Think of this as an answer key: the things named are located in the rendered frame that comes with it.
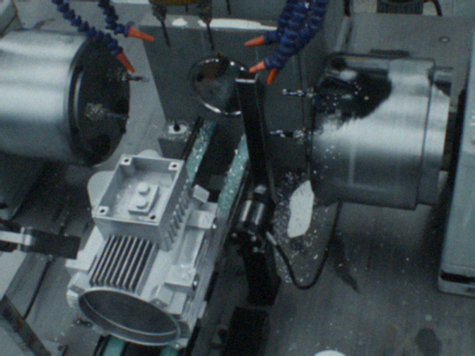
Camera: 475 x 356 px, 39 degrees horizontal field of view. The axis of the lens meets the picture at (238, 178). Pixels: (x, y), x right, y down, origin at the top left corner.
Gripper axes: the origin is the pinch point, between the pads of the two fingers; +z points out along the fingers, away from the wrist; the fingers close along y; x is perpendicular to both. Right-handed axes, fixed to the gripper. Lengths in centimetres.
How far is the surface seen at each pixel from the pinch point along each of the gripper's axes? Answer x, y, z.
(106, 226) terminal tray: -3.7, -2.6, 10.6
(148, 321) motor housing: 9.2, -6.2, 24.3
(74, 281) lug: 4.6, 0.0, 9.6
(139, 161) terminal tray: -14.3, -3.5, 15.5
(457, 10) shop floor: -131, -48, 216
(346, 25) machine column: -58, -23, 64
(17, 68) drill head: -28.7, 25.7, 22.1
